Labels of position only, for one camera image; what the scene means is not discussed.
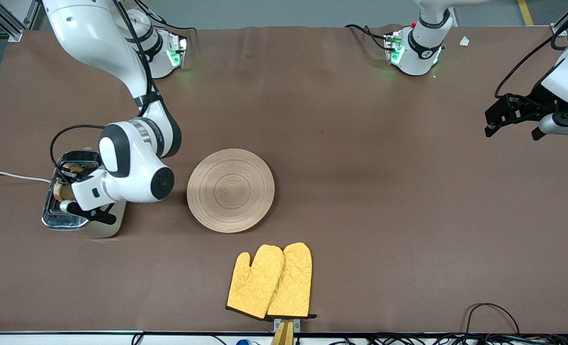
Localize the bread slice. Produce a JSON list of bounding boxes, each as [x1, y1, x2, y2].
[[53, 163, 98, 203]]

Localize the round wooden plate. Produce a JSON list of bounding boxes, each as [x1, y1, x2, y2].
[[187, 149, 275, 234]]

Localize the left arm base connector panel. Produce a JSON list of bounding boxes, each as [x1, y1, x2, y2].
[[384, 33, 405, 66]]

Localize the right arm base connector panel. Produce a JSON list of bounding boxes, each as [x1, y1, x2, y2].
[[167, 32, 188, 69]]

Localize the beige chrome two-slot toaster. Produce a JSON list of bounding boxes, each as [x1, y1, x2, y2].
[[42, 149, 127, 239]]

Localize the brown table cloth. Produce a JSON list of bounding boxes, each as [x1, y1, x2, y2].
[[0, 24, 568, 334]]

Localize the yellow quilted oven mitt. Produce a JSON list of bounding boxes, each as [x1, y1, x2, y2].
[[226, 244, 285, 321], [267, 242, 317, 320]]

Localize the black left arm wrist cable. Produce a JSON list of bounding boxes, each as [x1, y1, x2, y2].
[[494, 0, 568, 99]]

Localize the white toaster power cable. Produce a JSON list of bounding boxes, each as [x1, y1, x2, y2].
[[0, 171, 52, 184]]

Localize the black left arm base cable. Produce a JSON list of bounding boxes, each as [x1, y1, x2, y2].
[[345, 23, 391, 51]]

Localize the black arm base cable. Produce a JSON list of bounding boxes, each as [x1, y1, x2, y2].
[[135, 0, 198, 35], [345, 23, 391, 51]]

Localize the aluminium frame profile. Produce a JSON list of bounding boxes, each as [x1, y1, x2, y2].
[[0, 0, 42, 43]]

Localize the black looped cable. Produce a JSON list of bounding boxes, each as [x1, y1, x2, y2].
[[465, 302, 521, 336]]

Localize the black right arm base cable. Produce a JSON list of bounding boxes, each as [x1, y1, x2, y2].
[[135, 0, 198, 35]]

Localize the black cable bundle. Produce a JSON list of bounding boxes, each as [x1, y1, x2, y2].
[[329, 333, 568, 345]]

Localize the small metal bracket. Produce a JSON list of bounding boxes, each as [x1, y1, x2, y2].
[[273, 318, 301, 332]]

